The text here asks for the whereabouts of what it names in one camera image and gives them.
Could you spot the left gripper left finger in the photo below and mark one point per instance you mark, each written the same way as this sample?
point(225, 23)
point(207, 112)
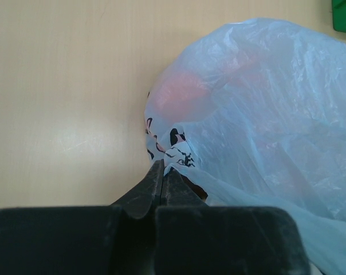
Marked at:
point(114, 239)

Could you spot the red orange persimmon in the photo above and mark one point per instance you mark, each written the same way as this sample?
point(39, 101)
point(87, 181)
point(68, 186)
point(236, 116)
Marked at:
point(181, 96)

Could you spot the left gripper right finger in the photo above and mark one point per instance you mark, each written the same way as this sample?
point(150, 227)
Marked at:
point(194, 238)

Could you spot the green plastic tray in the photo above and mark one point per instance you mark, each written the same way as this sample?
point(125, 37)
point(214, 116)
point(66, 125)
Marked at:
point(339, 15)

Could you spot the light blue plastic bag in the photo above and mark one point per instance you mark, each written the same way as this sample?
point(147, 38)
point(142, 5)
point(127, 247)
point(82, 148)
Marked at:
point(277, 133)

